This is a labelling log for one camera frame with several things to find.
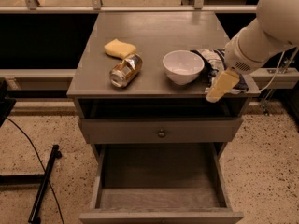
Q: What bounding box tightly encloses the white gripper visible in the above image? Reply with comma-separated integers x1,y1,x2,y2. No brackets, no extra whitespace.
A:
206,32,265,103

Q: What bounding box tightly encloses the blue chip bag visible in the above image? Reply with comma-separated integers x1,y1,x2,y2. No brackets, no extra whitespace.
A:
192,49,249,94

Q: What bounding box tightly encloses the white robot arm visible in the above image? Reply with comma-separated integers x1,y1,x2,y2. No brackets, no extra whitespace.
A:
206,0,299,103

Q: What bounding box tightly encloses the grey wooden drawer cabinet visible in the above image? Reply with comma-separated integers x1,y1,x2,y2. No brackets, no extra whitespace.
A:
66,11,261,161

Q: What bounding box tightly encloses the grey middle drawer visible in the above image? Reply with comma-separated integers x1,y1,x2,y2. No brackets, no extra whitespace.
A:
78,118,242,144

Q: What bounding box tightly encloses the round brass drawer knob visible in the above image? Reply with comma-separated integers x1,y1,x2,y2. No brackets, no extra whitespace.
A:
158,130,166,138

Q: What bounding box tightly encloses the grey open bottom drawer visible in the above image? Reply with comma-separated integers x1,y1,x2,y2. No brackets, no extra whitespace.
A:
80,144,244,224

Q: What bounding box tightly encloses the white bowl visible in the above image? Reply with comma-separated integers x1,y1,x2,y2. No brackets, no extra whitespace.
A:
163,50,205,85

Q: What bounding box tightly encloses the shiny metallic can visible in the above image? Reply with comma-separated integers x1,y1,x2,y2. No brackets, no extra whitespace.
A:
109,54,143,88

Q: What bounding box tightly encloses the yellow sponge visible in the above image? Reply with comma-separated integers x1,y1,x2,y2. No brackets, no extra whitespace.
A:
104,39,136,59

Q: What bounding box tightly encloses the black stand base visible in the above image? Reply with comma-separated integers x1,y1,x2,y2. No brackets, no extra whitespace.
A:
0,145,62,224

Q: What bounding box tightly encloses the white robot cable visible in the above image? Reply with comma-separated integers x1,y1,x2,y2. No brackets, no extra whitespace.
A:
260,47,299,92

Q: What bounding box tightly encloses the metal railing frame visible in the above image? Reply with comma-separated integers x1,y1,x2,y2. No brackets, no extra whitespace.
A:
0,0,260,15

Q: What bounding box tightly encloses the black floor cable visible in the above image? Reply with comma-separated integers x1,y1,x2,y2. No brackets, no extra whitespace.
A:
6,117,65,224

